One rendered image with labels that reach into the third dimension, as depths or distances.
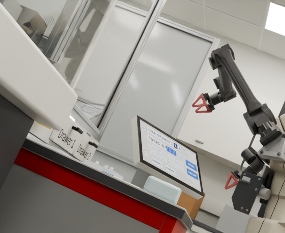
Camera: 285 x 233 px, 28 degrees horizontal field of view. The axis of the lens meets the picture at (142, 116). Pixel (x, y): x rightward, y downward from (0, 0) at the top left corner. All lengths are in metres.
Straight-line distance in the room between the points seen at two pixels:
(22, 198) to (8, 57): 0.59
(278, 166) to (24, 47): 1.47
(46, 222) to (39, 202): 0.05
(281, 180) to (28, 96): 1.42
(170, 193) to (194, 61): 2.62
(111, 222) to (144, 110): 2.54
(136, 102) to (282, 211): 1.90
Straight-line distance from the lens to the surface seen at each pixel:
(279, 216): 2.36
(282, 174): 2.39
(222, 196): 5.85
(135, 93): 4.03
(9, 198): 1.57
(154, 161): 3.07
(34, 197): 1.54
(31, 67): 1.14
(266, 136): 2.25
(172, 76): 4.03
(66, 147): 2.32
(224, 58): 2.48
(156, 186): 1.50
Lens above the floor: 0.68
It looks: 9 degrees up
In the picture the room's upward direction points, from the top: 25 degrees clockwise
